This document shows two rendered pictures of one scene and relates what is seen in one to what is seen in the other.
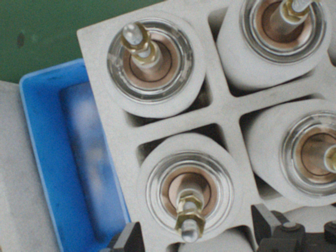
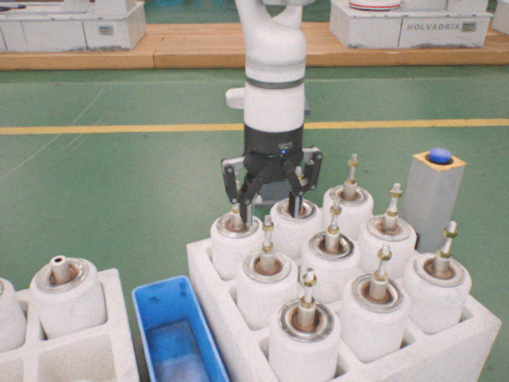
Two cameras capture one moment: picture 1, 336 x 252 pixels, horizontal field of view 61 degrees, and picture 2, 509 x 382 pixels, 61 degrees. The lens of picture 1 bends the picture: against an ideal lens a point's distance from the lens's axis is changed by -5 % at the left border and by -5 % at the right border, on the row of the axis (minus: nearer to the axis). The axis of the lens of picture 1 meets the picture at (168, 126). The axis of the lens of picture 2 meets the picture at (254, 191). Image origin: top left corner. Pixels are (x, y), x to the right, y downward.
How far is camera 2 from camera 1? 61 cm
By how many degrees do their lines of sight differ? 60
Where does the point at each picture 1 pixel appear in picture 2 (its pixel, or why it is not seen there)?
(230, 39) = (274, 218)
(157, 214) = (251, 274)
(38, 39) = (128, 302)
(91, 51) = (197, 251)
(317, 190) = (335, 257)
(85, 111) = (169, 345)
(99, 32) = (201, 243)
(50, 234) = not seen: outside the picture
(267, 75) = (295, 227)
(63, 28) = not seen: hidden behind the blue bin
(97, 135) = (179, 362)
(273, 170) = (309, 255)
